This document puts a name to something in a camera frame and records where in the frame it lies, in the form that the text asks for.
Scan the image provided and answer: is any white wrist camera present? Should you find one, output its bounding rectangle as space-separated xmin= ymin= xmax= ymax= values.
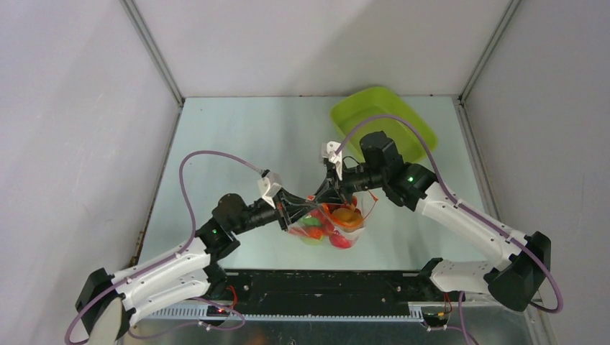
xmin=320 ymin=141 xmax=343 ymax=180
xmin=257 ymin=170 xmax=283 ymax=209

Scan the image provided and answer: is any brown kiwi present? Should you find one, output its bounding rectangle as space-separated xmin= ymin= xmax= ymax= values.
xmin=331 ymin=208 xmax=364 ymax=231

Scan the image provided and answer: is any green pear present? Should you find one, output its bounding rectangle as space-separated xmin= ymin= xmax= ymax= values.
xmin=301 ymin=237 xmax=324 ymax=246

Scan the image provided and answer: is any clear zip bag orange zipper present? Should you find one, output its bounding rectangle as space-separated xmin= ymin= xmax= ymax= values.
xmin=287 ymin=191 xmax=378 ymax=249

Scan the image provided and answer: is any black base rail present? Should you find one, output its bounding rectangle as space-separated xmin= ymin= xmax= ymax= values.
xmin=203 ymin=270 xmax=445 ymax=318

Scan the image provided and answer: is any green cucumber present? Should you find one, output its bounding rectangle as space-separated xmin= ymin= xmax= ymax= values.
xmin=301 ymin=216 xmax=322 ymax=227

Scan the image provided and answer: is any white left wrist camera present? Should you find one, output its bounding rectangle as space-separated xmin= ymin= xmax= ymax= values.
xmin=257 ymin=170 xmax=283 ymax=209

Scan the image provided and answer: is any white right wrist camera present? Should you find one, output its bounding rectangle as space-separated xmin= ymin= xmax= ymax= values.
xmin=320 ymin=141 xmax=343 ymax=180

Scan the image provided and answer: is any green plastic bin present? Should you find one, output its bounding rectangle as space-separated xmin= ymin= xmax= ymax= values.
xmin=329 ymin=86 xmax=437 ymax=162

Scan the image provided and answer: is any grey cable duct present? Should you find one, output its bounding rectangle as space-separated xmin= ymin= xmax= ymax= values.
xmin=133 ymin=303 xmax=430 ymax=322

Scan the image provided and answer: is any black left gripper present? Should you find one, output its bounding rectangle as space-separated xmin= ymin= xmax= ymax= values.
xmin=231 ymin=186 xmax=316 ymax=234

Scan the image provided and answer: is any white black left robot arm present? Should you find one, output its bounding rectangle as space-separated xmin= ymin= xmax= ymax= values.
xmin=75 ymin=188 xmax=317 ymax=344

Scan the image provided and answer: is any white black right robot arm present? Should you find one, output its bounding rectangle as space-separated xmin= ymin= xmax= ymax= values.
xmin=314 ymin=132 xmax=552 ymax=312

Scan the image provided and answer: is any red apple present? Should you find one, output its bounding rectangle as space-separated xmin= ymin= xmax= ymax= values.
xmin=329 ymin=234 xmax=355 ymax=249

